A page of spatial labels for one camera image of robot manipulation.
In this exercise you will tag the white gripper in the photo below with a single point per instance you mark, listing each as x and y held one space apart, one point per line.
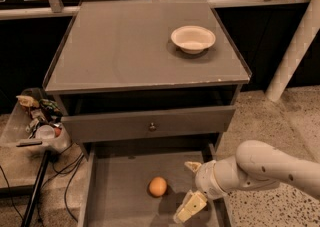
206 179

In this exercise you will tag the orange fruit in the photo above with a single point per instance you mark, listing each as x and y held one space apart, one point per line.
157 186

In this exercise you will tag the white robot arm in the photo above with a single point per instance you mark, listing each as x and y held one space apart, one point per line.
255 166

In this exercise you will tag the grey top drawer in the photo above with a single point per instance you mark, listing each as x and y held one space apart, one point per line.
135 125

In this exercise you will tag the grey drawer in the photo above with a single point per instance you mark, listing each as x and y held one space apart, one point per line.
135 125
117 193

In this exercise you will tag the brass drawer knob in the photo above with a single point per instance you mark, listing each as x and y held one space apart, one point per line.
152 127

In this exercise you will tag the grey middle drawer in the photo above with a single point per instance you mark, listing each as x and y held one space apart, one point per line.
117 193

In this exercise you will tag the grey drawer cabinet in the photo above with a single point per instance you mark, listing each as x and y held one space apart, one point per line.
117 56

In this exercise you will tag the white paper bowl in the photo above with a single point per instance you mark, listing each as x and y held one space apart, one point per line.
193 39

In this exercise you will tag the white cup in bin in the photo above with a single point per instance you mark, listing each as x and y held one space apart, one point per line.
45 132

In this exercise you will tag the black stand leg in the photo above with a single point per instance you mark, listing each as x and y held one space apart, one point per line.
27 218

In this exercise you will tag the colourful snack bag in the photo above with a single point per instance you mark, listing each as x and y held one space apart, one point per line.
50 108

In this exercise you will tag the clear plastic bin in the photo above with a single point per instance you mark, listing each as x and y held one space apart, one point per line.
26 118

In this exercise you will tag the white diagonal pole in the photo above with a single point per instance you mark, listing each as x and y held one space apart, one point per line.
298 46

